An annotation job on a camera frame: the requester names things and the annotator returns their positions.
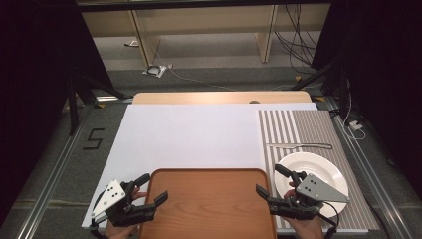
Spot black stand legs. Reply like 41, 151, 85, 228
65, 73, 134, 136

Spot silver table knife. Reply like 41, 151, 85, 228
266, 142, 333, 150

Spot white board sheet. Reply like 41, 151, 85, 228
81, 103, 318, 230

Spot black curtain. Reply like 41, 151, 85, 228
0, 0, 115, 228
311, 0, 422, 200

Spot bundle of black hanging cables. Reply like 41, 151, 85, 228
274, 4, 320, 68

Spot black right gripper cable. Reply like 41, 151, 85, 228
316, 200, 340, 239

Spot light wooden shelf unit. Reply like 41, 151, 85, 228
81, 2, 332, 68

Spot light wooden table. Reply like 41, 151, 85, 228
131, 91, 314, 106

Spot aluminium floor rail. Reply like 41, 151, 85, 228
15, 105, 93, 239
325, 97, 415, 239

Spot person's right hand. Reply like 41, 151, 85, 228
281, 180, 325, 239

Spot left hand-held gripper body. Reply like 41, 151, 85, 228
91, 179, 157, 228

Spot person's left hand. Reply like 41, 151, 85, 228
105, 187, 148, 239

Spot brown wooden tray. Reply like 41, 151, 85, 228
138, 167, 279, 239

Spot white round plate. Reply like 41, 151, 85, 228
274, 151, 350, 219

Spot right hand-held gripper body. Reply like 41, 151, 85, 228
268, 170, 350, 221

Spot grey striped placemat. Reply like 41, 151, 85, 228
257, 109, 381, 232

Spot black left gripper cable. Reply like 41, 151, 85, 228
88, 190, 110, 239

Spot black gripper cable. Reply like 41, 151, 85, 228
316, 200, 340, 239
88, 190, 110, 239

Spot clear plastic bag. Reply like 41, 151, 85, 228
141, 64, 167, 80

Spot black stand leg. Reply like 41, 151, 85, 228
291, 59, 336, 92

